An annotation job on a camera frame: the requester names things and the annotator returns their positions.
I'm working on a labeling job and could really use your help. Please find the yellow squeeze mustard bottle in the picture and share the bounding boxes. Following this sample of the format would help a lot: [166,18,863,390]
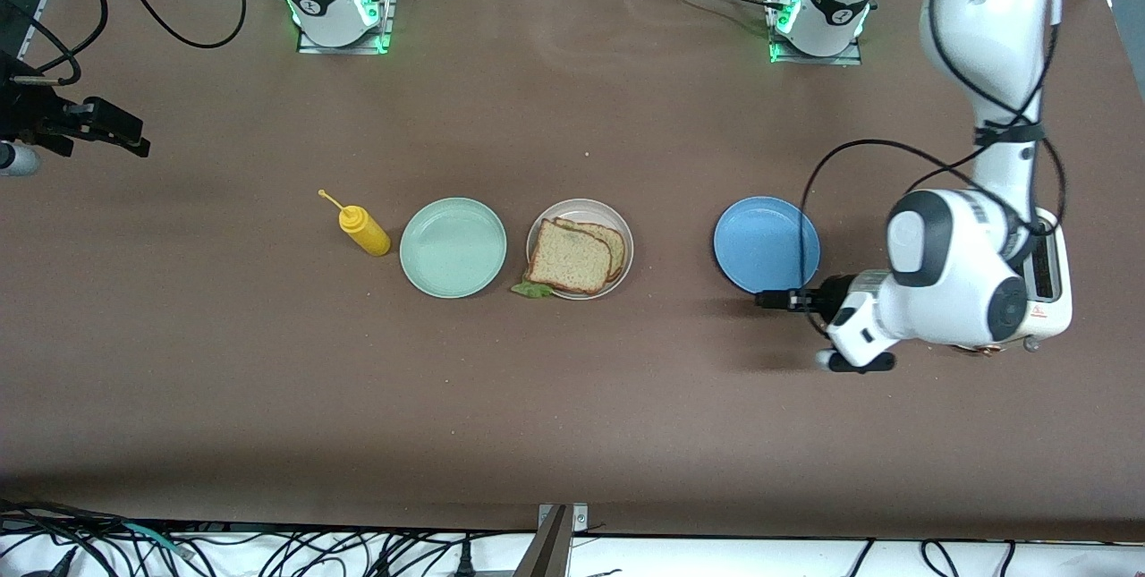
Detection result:
[318,190,394,258]

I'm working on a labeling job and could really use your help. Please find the brown toast bread slice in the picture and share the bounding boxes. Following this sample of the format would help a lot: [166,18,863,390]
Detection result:
[523,219,614,297]
[555,216,628,284]

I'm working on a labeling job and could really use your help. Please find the beige round plate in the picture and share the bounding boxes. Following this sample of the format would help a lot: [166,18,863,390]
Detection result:
[526,199,635,301]

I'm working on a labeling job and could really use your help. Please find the white two-slot toaster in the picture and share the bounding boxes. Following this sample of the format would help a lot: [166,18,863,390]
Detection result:
[948,208,1074,357]

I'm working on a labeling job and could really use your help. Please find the blue round plate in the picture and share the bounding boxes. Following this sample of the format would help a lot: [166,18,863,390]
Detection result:
[713,196,821,298]

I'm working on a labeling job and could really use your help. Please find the small silver bracket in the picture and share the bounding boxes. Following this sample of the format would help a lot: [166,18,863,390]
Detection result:
[535,503,590,532]

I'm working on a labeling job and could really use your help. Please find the teal floor cable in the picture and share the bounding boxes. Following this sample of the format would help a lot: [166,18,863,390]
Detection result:
[123,521,196,558]

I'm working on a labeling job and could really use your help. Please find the aluminium table edge rail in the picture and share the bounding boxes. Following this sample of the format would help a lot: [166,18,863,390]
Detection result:
[0,0,77,109]

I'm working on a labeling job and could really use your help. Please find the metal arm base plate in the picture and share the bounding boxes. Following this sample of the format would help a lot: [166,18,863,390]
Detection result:
[768,0,865,67]
[296,0,400,55]

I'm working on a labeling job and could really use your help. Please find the mint green round plate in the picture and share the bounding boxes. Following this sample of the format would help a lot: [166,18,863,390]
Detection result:
[399,197,508,300]

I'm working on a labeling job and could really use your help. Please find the grey metal post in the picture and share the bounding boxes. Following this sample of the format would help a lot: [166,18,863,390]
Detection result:
[513,505,574,577]

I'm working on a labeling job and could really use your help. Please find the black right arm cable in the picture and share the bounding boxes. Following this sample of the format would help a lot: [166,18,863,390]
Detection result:
[0,0,249,88]

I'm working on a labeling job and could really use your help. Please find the tangled black floor cables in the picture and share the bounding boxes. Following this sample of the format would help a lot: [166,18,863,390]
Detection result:
[0,498,538,577]

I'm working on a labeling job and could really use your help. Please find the looped black floor cable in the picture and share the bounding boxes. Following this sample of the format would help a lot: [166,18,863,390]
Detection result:
[920,539,964,577]

